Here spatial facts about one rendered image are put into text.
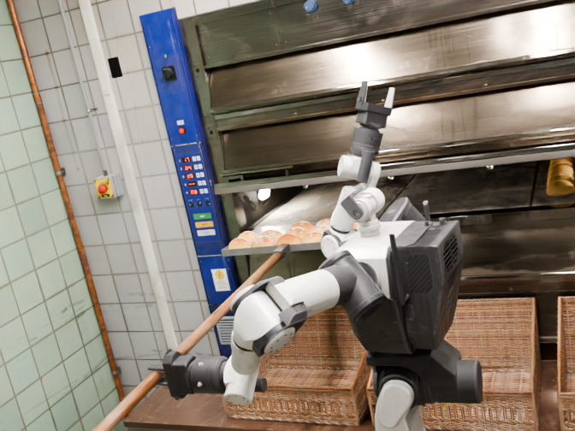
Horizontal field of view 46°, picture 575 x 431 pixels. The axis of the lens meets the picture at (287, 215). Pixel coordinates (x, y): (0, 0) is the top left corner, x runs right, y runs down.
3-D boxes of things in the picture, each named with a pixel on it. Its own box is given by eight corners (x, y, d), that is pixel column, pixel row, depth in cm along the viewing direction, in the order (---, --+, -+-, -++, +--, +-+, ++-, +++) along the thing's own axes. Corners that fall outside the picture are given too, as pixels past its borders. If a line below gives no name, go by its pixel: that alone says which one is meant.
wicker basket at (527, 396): (400, 361, 279) (389, 299, 272) (544, 362, 256) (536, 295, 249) (370, 428, 236) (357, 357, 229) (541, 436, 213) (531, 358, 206)
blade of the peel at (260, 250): (357, 246, 242) (356, 239, 241) (222, 256, 262) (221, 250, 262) (379, 216, 274) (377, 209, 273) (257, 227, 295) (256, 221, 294)
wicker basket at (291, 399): (275, 358, 303) (263, 302, 296) (395, 361, 279) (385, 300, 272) (223, 419, 261) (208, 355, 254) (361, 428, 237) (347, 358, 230)
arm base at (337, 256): (365, 325, 164) (398, 295, 160) (342, 331, 153) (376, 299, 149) (328, 278, 169) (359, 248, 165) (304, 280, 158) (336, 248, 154)
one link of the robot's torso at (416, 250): (480, 317, 187) (463, 195, 179) (447, 379, 159) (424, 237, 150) (381, 314, 202) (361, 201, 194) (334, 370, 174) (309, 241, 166)
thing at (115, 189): (107, 196, 313) (102, 174, 311) (125, 193, 309) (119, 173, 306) (97, 200, 306) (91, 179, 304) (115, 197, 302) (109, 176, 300)
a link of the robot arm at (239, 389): (198, 391, 155) (242, 392, 150) (210, 349, 161) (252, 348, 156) (220, 411, 163) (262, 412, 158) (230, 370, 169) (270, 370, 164)
